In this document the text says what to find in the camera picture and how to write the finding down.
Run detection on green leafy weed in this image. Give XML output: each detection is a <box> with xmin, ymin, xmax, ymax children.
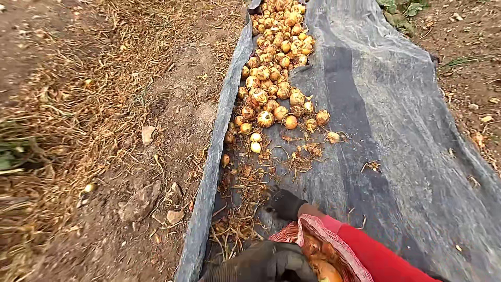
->
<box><xmin>377</xmin><ymin>0</ymin><xmax>430</xmax><ymax>37</ymax></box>

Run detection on pile of onions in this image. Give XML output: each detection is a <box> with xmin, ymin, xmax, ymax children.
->
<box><xmin>224</xmin><ymin>0</ymin><xmax>331</xmax><ymax>146</ymax></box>

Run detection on green grass blades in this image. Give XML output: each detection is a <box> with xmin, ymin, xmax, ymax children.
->
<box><xmin>439</xmin><ymin>53</ymin><xmax>501</xmax><ymax>69</ymax></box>

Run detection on flat pinkish stone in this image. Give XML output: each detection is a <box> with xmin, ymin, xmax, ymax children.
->
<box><xmin>141</xmin><ymin>126</ymin><xmax>156</xmax><ymax>146</ymax></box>

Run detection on cluster of bagged onions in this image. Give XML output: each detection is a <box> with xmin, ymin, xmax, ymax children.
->
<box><xmin>301</xmin><ymin>231</ymin><xmax>344</xmax><ymax>282</ymax></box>

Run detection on person's right hand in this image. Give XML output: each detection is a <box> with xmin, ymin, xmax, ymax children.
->
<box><xmin>264</xmin><ymin>185</ymin><xmax>308</xmax><ymax>222</ymax></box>

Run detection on heap of dry onion leaves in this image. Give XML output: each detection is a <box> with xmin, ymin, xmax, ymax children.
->
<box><xmin>210</xmin><ymin>151</ymin><xmax>278</xmax><ymax>261</ymax></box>

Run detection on green leafy plant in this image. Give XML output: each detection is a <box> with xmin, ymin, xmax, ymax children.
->
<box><xmin>0</xmin><ymin>121</ymin><xmax>44</xmax><ymax>175</ymax></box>

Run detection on person's left hand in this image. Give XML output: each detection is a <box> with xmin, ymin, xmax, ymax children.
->
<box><xmin>234</xmin><ymin>240</ymin><xmax>318</xmax><ymax>282</ymax></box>

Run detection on dry leaf scrap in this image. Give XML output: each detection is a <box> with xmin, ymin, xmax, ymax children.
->
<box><xmin>361</xmin><ymin>159</ymin><xmax>382</xmax><ymax>173</ymax></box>

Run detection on clump of dry roots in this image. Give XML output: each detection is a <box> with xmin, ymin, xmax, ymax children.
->
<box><xmin>288</xmin><ymin>142</ymin><xmax>325</xmax><ymax>177</ymax></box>

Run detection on large brown clod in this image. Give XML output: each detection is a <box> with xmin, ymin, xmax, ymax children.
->
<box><xmin>118</xmin><ymin>180</ymin><xmax>162</xmax><ymax>223</ymax></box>

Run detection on brown rough stone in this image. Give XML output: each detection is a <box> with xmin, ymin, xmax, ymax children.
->
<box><xmin>166</xmin><ymin>182</ymin><xmax>183</xmax><ymax>207</ymax></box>

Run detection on red mesh bag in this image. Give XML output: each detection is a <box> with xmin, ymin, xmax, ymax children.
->
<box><xmin>269</xmin><ymin>214</ymin><xmax>375</xmax><ymax>282</ymax></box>

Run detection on grey woven ground sheet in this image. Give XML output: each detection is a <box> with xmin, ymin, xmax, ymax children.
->
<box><xmin>174</xmin><ymin>0</ymin><xmax>501</xmax><ymax>282</ymax></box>

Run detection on tan stone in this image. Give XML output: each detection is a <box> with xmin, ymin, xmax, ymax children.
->
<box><xmin>166</xmin><ymin>210</ymin><xmax>185</xmax><ymax>225</ymax></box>

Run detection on layer of dry stalks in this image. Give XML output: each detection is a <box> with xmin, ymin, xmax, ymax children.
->
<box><xmin>0</xmin><ymin>0</ymin><xmax>244</xmax><ymax>282</ymax></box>

